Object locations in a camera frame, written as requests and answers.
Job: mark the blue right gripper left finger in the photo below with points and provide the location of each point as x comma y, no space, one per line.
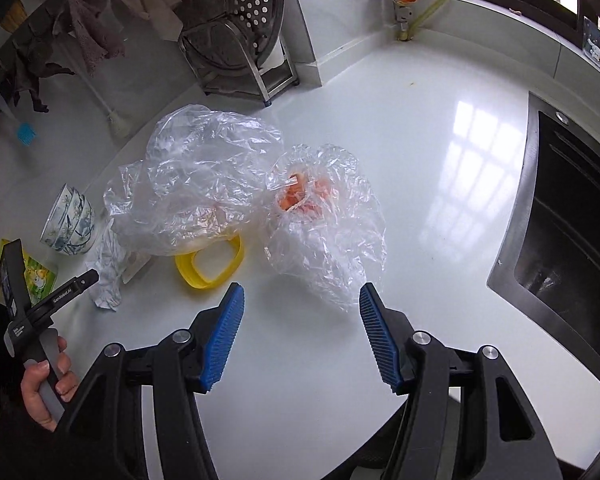
217,330

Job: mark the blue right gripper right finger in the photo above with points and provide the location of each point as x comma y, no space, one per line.
378,325

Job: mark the yellow plastic ring lid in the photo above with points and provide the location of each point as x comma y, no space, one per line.
212,266

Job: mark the clear bag with orange scraps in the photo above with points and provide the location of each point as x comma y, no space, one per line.
323,224

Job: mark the large clear plastic bag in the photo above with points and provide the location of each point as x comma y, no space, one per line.
200,179

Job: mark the black kitchen sink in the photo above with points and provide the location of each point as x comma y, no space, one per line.
548,266

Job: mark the yellow seasoning pouch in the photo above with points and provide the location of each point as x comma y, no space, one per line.
39,279

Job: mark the stacked floral ceramic bowls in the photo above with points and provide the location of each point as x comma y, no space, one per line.
70,226

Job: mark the blue silicone brush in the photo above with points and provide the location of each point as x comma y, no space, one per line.
23,130

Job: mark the white bottle brush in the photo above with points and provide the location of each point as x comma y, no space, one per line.
119,123

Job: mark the dark hanging rag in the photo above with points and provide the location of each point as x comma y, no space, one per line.
80,19

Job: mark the steel dish rack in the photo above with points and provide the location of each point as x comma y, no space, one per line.
227,64

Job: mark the perforated steel steamer tray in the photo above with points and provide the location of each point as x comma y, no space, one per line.
240,5

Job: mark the gas valve with orange knob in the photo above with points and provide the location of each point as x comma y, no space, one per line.
403,14

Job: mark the dark blue mug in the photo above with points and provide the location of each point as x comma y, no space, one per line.
591,41

